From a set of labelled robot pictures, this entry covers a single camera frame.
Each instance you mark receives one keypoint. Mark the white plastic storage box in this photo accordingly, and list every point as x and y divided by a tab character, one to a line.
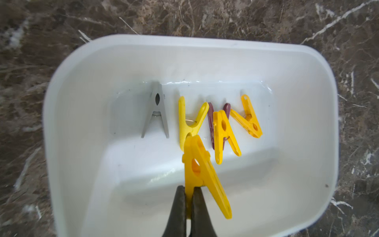
107	181

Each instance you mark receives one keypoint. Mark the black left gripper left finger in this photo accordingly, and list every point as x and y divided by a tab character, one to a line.
177	221

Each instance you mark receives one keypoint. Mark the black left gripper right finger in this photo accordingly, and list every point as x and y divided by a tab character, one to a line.
201	225

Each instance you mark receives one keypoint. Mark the purple clothespin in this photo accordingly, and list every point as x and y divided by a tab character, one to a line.
226	108

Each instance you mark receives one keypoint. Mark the yellow clothespin pile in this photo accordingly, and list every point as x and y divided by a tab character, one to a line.
200	172

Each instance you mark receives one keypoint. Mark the grey clothespin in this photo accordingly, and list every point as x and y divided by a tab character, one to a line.
156	108

